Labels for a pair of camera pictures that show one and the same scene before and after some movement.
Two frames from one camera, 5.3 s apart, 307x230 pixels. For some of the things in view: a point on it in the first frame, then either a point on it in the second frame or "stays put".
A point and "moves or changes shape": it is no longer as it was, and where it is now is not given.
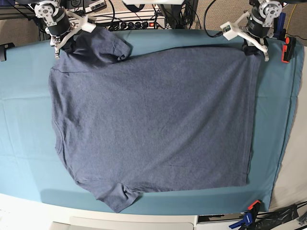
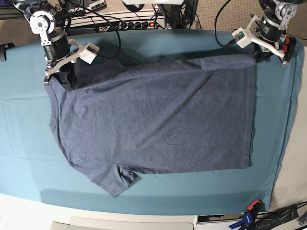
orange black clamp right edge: [288, 49] stays put
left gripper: [58, 24] -> [59, 50]
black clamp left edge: [3, 48] stays put
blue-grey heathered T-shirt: [177, 118] moves or changes shape
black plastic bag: [269, 221] stays put
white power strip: [126, 22] stays put
